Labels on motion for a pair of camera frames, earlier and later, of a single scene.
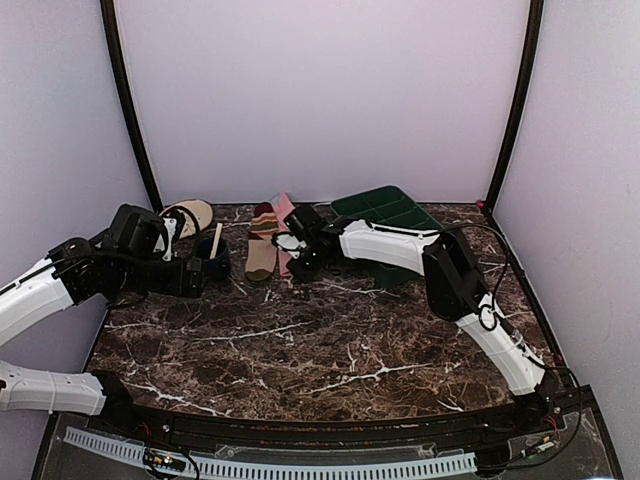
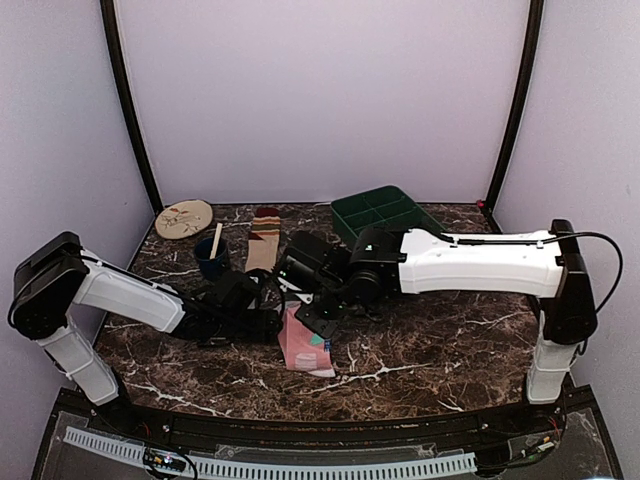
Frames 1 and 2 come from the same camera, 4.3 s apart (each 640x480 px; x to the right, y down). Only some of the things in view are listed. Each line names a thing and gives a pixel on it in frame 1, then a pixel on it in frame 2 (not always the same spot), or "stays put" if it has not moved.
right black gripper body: x=313 y=268 -> x=336 y=307
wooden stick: x=216 y=241 stays put
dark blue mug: x=214 y=268 stays put
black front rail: x=130 y=426 stays put
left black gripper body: x=191 y=289 -> x=231 y=328
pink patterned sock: x=283 y=207 -> x=303 y=350
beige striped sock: x=261 y=252 stays put
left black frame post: x=116 y=49 stays put
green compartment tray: x=387 y=206 stays put
